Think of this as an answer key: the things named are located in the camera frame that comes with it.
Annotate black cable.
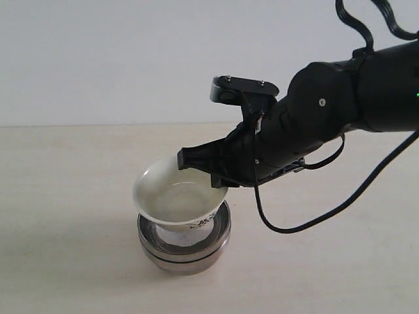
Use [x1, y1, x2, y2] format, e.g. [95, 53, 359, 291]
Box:
[251, 0, 419, 234]

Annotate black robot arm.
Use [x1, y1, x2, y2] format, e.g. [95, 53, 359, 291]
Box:
[177, 41, 418, 188]

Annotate plain stainless steel bowl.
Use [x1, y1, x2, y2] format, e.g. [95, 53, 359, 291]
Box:
[140, 238, 230, 275]

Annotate ribbed stainless steel bowl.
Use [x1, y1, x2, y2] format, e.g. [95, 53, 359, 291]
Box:
[137, 201, 231, 263]

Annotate white ceramic patterned bowl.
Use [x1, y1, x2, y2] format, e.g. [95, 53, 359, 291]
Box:
[132, 154, 228, 232]

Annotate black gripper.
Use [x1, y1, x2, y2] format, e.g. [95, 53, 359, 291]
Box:
[177, 104, 314, 188]

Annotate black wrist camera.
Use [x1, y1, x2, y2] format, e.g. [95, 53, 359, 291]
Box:
[209, 75, 280, 117]

